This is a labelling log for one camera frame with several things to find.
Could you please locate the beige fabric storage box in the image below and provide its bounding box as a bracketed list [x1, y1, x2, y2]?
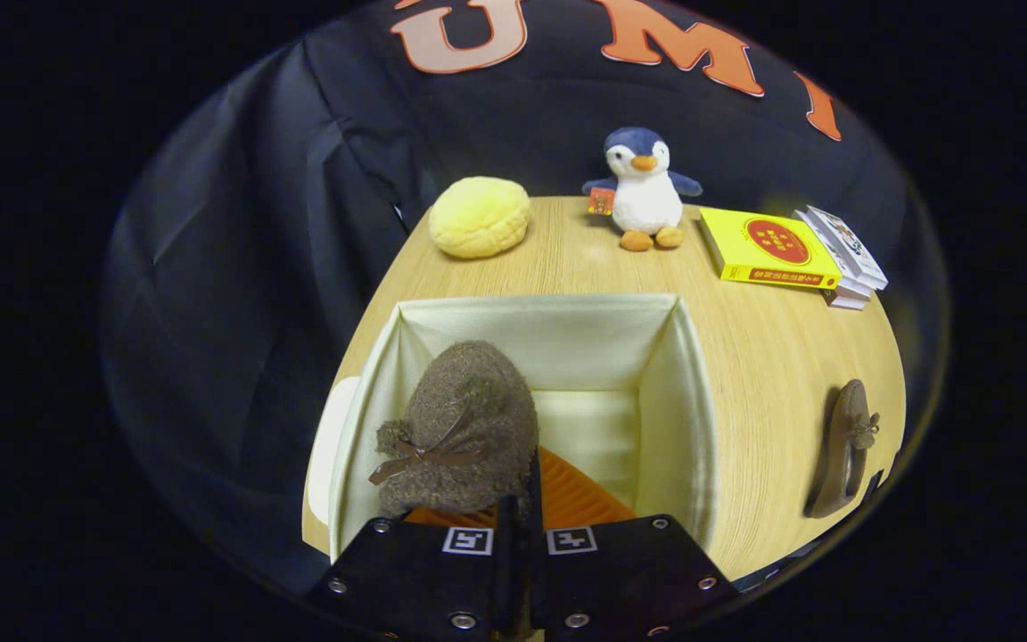
[326, 292, 719, 564]

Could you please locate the yellow book with red circle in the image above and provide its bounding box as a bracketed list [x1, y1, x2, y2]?
[699, 207, 842, 291]

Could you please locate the brown fuzzy shoe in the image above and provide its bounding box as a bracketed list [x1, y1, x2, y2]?
[369, 341, 539, 520]
[803, 379, 882, 520]

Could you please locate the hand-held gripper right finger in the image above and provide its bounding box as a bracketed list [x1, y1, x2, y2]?
[527, 446, 739, 641]

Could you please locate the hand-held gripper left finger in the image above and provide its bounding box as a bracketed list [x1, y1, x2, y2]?
[304, 496, 528, 641]

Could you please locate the yellow round plush bun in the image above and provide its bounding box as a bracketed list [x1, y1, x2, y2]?
[428, 177, 532, 260]

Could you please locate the white book with colourful cover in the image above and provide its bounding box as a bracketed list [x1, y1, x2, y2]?
[806, 205, 889, 291]

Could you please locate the white mesh storage box lid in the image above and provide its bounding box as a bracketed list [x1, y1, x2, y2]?
[307, 374, 363, 527]

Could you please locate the penguin plush toy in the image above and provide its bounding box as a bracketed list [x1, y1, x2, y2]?
[582, 127, 704, 252]

